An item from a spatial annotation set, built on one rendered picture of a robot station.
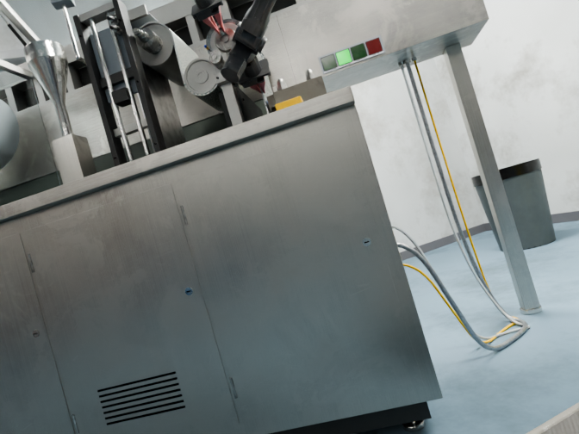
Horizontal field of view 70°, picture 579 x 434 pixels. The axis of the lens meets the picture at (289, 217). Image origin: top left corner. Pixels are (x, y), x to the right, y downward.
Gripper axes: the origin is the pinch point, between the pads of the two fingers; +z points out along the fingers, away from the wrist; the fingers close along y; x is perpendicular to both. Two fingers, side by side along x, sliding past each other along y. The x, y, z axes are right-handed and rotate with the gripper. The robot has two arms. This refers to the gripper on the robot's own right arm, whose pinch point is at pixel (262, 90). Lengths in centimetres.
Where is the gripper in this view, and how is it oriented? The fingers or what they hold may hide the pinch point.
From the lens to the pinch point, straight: 143.5
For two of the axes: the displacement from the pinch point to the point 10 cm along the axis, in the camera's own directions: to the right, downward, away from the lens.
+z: 2.7, 4.3, 8.6
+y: 9.5, -2.6, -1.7
